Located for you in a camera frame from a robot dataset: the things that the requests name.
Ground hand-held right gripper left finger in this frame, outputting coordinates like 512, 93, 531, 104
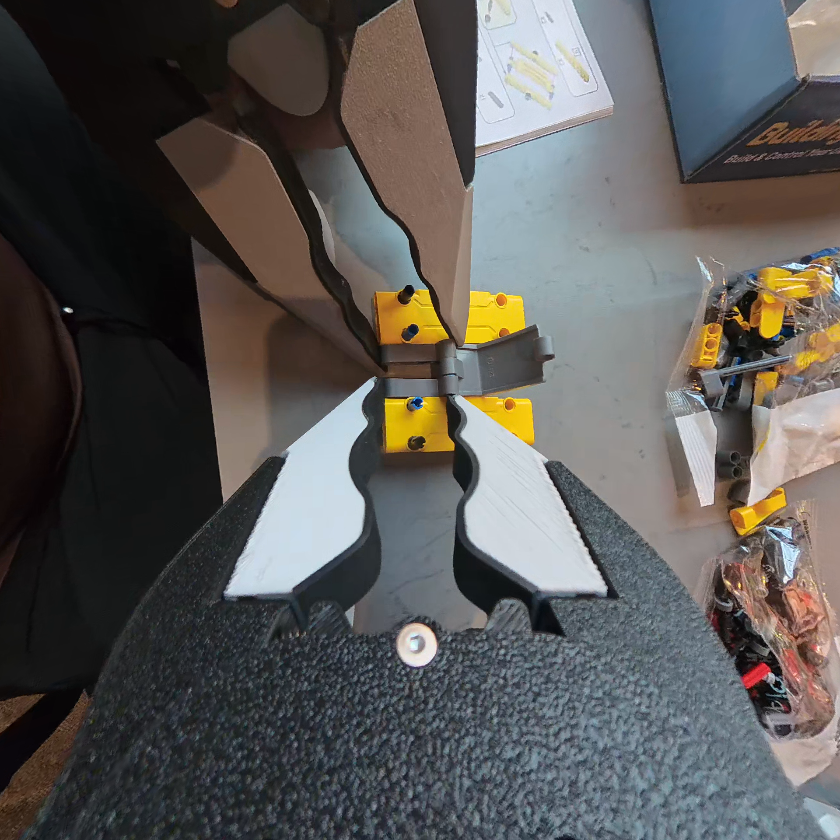
223, 378, 387, 608

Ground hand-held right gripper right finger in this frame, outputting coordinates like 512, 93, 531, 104
446, 394, 610, 634

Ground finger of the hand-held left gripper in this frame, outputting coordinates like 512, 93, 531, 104
156, 117, 385, 376
335, 0, 476, 347

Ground yellow panel with grey beam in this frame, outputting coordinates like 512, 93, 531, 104
382, 377, 536, 455

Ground yellow panel with curved grey panel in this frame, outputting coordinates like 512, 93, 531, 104
371, 284, 556, 396

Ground grey desk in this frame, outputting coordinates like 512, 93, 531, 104
190, 0, 840, 802

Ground person's left hand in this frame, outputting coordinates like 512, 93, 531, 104
238, 97, 343, 150

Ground open instruction booklet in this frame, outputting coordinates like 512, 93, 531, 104
476, 0, 614, 157

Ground person's black trousers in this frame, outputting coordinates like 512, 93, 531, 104
0, 0, 224, 788

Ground small yellow connector piece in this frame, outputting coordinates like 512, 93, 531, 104
728, 487, 787, 536

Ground clear bag black red parts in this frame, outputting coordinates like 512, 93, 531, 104
699, 508, 840, 785

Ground small clear bag yellow parts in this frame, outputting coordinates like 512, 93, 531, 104
664, 248, 840, 509

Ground blue cardboard kit box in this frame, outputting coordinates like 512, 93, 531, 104
648, 0, 840, 185

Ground crumpled clear plastic bag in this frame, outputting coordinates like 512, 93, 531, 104
784, 0, 840, 80

